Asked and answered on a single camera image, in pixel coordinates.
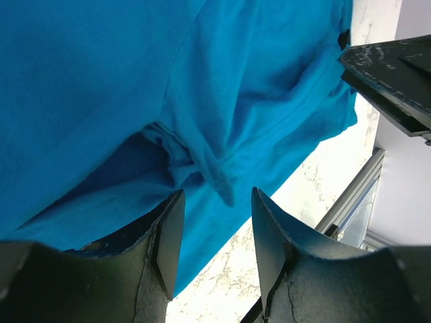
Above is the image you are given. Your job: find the right aluminium frame post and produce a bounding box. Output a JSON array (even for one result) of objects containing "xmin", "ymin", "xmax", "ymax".
[{"xmin": 315, "ymin": 147, "xmax": 385, "ymax": 238}]

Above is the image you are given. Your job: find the blue t shirt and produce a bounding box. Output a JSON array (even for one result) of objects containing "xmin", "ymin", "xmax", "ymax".
[{"xmin": 1, "ymin": 1, "xmax": 357, "ymax": 293}]

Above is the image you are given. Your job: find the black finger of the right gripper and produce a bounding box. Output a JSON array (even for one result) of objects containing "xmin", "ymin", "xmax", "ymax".
[{"xmin": 339, "ymin": 35, "xmax": 430, "ymax": 145}]

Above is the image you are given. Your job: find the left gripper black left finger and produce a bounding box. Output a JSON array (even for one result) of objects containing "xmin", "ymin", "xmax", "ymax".
[{"xmin": 1, "ymin": 191, "xmax": 185, "ymax": 322}]

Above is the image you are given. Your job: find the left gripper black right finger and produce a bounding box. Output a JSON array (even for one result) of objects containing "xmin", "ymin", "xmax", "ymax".
[{"xmin": 251, "ymin": 188, "xmax": 430, "ymax": 322}]

